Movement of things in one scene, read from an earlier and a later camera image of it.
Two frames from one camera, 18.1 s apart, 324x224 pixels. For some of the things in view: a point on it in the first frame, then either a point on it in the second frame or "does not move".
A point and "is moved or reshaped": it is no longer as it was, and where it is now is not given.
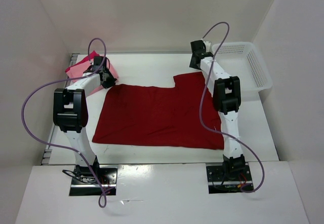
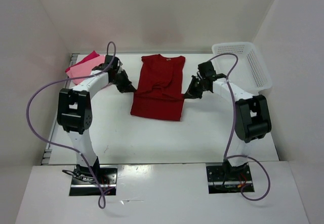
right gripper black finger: [195, 62] -> [191, 91]
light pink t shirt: [80, 69] is moved or reshaped
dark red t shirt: [185, 116] -> [159, 91]
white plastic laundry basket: [244, 60] does not move
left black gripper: [111, 83] -> [127, 86]
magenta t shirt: [93, 54] does not move
